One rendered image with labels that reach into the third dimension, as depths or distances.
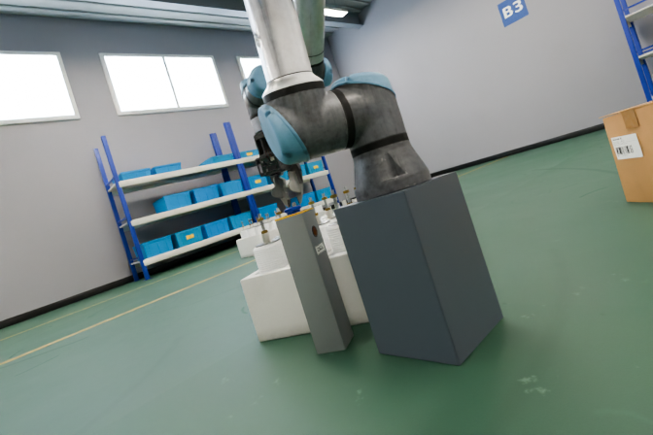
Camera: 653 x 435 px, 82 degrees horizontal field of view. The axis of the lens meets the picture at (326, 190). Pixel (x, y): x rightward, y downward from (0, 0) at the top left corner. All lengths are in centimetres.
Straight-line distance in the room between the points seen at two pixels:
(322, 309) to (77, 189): 554
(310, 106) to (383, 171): 17
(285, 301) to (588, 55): 651
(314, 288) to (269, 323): 28
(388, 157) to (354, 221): 14
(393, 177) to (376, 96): 15
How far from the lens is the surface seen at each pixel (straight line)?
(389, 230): 66
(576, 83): 711
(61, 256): 605
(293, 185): 101
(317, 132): 66
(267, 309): 108
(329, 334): 87
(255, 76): 93
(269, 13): 71
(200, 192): 581
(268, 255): 106
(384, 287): 72
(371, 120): 70
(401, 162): 69
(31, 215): 610
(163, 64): 719
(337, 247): 97
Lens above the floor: 33
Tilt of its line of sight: 1 degrees up
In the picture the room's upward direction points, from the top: 18 degrees counter-clockwise
